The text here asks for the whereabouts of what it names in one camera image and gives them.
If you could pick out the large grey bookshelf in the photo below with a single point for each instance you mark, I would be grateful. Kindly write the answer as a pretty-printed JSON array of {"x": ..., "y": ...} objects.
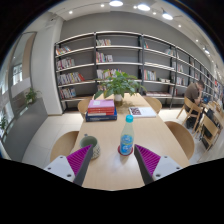
[{"x": 164, "y": 70}]

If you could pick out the round red coaster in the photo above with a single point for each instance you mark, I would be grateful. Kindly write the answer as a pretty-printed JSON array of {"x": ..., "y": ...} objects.
[{"x": 119, "y": 151}]

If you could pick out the potted plant by window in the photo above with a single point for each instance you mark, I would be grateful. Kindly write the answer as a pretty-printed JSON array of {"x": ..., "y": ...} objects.
[{"x": 31, "y": 96}]

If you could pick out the seated person in brown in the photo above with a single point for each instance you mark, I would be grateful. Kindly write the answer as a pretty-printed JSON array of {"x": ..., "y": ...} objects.
[{"x": 194, "y": 93}]

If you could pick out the wooden chair far left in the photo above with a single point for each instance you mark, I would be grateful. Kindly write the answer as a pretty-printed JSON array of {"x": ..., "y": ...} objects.
[{"x": 83, "y": 106}]

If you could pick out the folding wooden chair nearer right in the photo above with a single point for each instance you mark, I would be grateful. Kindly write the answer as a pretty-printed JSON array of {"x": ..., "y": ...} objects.
[{"x": 207, "y": 131}]

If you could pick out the wooden chair near right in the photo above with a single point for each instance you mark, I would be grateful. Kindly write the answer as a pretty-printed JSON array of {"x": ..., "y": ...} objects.
[{"x": 183, "y": 136}]

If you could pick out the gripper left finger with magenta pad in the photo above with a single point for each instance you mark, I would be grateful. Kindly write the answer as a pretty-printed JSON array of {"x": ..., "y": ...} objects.
[{"x": 73, "y": 167}]

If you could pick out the wooden chair near left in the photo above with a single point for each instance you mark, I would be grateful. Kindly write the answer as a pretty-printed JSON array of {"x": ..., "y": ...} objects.
[{"x": 64, "y": 145}]

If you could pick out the open magazine on table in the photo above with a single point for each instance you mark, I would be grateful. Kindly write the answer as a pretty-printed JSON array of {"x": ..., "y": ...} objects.
[{"x": 142, "y": 112}]

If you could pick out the potted green plant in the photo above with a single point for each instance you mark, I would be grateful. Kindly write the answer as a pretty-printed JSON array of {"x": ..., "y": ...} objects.
[{"x": 118, "y": 85}]

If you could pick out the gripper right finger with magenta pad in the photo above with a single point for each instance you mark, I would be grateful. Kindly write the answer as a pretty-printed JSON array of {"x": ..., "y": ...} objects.
[{"x": 152, "y": 166}]

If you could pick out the red book in stack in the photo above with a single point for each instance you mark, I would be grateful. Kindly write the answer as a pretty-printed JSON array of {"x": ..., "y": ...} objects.
[{"x": 101, "y": 111}]

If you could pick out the dark blue bottom book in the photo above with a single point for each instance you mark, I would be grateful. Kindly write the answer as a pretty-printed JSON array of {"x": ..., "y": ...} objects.
[{"x": 91, "y": 118}]

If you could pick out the wooden chair far right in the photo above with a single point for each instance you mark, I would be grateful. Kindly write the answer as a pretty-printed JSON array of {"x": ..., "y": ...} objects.
[{"x": 154, "y": 103}]

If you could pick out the folding wooden chair with person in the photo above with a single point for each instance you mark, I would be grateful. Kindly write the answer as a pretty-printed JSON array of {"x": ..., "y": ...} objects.
[{"x": 192, "y": 110}]

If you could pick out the pink book on top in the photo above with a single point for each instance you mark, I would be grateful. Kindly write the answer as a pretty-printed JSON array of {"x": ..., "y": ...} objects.
[{"x": 93, "y": 104}]

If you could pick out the clear bottle with blue cap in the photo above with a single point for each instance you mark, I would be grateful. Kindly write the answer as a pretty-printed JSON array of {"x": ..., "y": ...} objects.
[{"x": 127, "y": 137}]

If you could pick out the grey-green patterned mug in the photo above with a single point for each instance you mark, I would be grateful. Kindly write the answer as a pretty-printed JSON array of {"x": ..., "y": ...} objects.
[{"x": 91, "y": 140}]

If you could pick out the long wooden table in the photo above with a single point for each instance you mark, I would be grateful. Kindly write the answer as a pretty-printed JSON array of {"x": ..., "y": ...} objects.
[{"x": 155, "y": 152}]

